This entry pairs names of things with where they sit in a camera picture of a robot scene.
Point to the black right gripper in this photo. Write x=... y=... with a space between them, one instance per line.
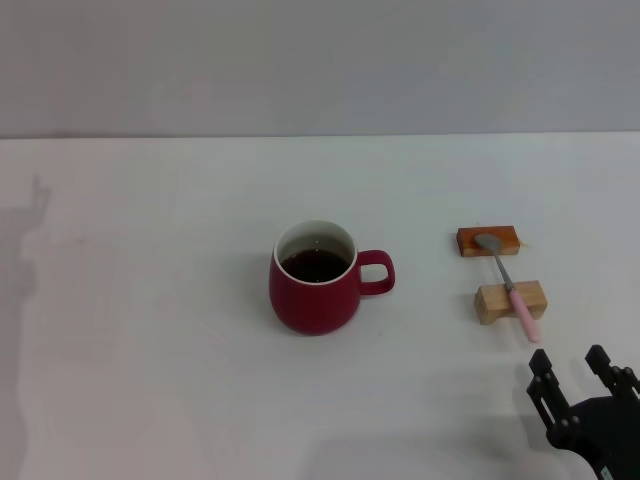
x=600 y=435

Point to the red ceramic mug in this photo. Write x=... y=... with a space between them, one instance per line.
x=315 y=305

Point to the light wooden spoon rest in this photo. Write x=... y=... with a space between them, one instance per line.
x=492 y=300

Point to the dark orange wooden block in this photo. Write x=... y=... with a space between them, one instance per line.
x=467 y=242

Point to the dark brown coffee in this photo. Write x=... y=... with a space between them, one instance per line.
x=315 y=267

